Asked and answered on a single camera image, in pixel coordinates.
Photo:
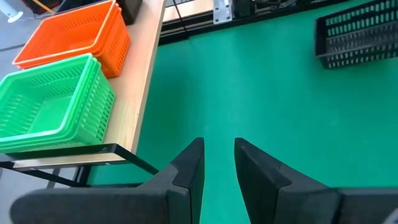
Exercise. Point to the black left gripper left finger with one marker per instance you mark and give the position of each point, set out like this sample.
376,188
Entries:
186,186

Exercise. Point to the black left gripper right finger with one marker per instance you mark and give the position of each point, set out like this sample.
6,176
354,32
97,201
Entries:
273,193

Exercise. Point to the green plastic basket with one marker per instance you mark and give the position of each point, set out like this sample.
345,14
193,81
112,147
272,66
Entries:
104,102
31,142
46,115

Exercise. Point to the orange plastic basket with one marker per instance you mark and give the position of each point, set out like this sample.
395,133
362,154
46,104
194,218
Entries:
68,28
101,42
119,46

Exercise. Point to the green table mat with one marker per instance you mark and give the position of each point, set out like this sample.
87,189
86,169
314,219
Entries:
280,109

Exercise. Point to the white cylindrical object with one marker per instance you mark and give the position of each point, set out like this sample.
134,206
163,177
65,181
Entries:
11,12

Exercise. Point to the wooden shelf with black frame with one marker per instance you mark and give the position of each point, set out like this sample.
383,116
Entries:
133,93

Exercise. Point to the black aluminium table frame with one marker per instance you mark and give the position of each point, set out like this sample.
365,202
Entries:
255,18

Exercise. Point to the silver metal bracket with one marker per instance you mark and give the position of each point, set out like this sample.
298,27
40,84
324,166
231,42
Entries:
222,12

